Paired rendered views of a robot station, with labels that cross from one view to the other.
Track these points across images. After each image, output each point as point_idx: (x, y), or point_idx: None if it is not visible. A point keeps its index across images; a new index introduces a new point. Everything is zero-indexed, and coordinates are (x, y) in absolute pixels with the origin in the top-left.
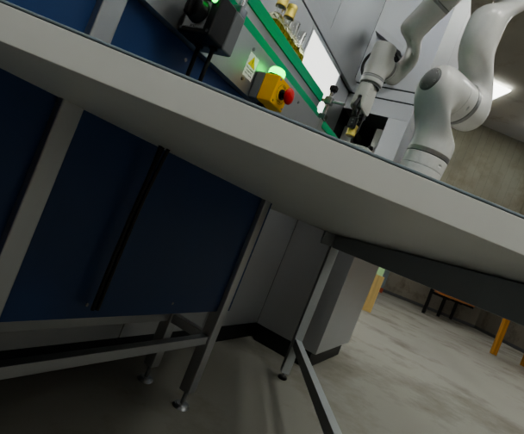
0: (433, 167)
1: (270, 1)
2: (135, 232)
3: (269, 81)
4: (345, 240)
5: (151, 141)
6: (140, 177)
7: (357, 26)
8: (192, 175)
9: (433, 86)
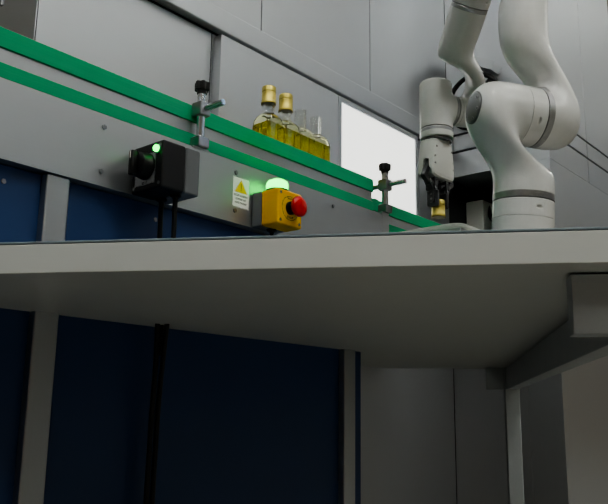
0: (531, 211)
1: (260, 100)
2: (167, 440)
3: (268, 199)
4: (511, 368)
5: (144, 322)
6: (150, 370)
7: (413, 66)
8: (217, 347)
9: (478, 115)
